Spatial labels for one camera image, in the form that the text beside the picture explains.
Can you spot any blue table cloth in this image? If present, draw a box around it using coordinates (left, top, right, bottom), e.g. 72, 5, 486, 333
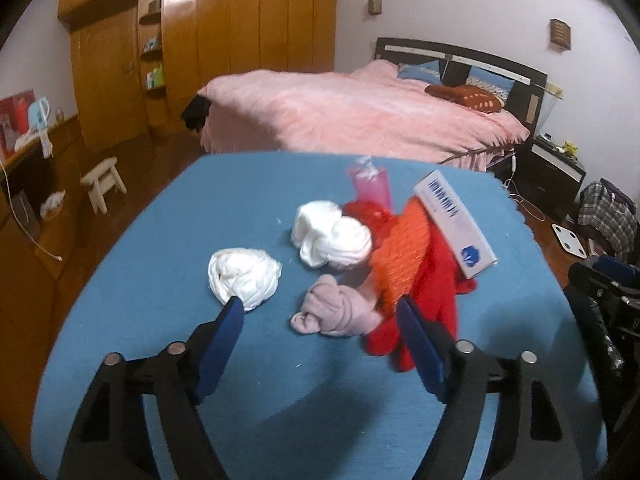
32, 152, 606, 479

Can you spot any orange foam net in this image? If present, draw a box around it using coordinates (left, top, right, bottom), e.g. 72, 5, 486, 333
370, 197, 431, 318

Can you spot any red picture box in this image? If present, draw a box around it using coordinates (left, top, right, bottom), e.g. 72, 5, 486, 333
0, 90, 35, 158

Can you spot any wooden sideboard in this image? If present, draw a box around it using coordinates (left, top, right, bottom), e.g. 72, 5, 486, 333
1, 115, 87, 347

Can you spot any white wooden stool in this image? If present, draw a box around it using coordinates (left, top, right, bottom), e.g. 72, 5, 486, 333
80, 157, 128, 214

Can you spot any brown dotted pillow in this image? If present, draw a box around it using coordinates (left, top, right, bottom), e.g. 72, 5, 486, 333
424, 84, 503, 114

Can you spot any black nightstand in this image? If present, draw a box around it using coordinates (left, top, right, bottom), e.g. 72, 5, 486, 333
513, 136, 587, 220

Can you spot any pink rolled cloth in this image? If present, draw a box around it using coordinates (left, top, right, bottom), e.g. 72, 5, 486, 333
290, 274, 384, 337

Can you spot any white bathroom scale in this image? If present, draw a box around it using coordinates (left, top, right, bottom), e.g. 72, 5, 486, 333
551, 223, 588, 259

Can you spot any white blue tissue box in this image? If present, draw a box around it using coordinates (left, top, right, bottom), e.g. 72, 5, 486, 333
413, 170, 498, 278

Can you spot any pink bed blanket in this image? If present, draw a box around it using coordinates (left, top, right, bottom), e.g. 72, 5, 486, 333
198, 60, 529, 171

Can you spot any wall lamp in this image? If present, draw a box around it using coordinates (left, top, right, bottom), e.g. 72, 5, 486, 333
367, 0, 383, 16

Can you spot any black bed headboard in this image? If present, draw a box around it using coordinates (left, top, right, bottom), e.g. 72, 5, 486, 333
374, 37, 548, 134

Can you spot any white crumpled bag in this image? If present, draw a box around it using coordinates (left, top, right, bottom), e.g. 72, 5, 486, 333
207, 248, 282, 312
291, 200, 373, 270

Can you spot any plaid cloth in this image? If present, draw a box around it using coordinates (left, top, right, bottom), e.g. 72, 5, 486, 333
577, 179, 639, 262

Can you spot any wooden wardrobe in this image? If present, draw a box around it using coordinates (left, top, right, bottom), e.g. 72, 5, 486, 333
58, 0, 336, 151

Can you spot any blue pillow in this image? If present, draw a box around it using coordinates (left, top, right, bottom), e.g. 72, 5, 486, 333
397, 61, 442, 84

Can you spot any pink plastic bag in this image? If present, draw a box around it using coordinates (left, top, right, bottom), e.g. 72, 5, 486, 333
348, 155, 393, 210

